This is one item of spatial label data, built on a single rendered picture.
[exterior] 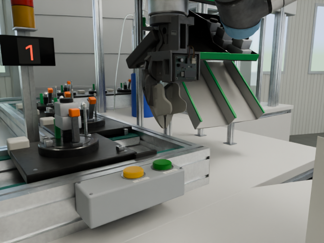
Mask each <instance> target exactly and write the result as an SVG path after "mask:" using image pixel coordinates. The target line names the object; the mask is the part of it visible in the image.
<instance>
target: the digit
mask: <svg viewBox="0 0 324 243"><path fill-rule="evenodd" d="M17 45H18V54H19V63H20V64H40V63H41V59H40V48H39V39H28V38H17Z"/></svg>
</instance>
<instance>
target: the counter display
mask: <svg viewBox="0 0 324 243"><path fill-rule="evenodd" d="M17 38H28V39H39V48H40V64H20V63H19V54H18V45H17ZM0 52H1V60H2V65H3V66H55V54H54V38H46V37H31V36H15V35H0Z"/></svg>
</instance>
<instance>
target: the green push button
mask: <svg viewBox="0 0 324 243"><path fill-rule="evenodd" d="M152 166H153V168H154V169H157V170H167V169H170V168H171V167H172V162H171V161H170V160H166V159H158V160H155V161H154V162H153V163H152Z"/></svg>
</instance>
